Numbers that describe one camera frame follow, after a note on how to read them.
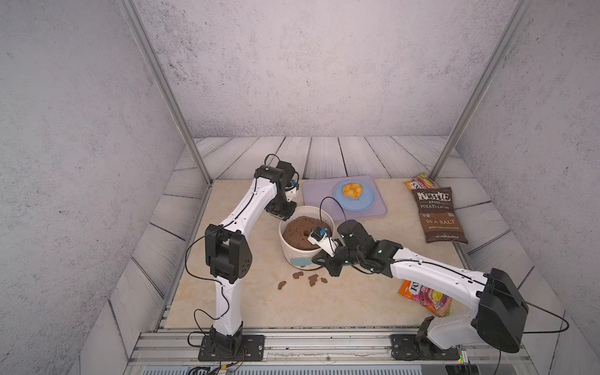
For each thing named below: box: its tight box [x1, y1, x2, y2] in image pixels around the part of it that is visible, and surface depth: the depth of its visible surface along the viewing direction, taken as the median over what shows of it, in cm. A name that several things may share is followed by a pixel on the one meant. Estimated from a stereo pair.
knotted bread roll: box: [342, 182, 364, 200], surface depth 116 cm
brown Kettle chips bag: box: [411, 186, 469, 245], surface depth 107 cm
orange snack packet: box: [404, 171, 440, 191], surface depth 117 cm
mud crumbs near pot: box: [292, 271, 328, 287], surface depth 91 cm
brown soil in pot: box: [282, 215, 333, 250], surface depth 91 cm
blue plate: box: [333, 179, 376, 212], surface depth 114 cm
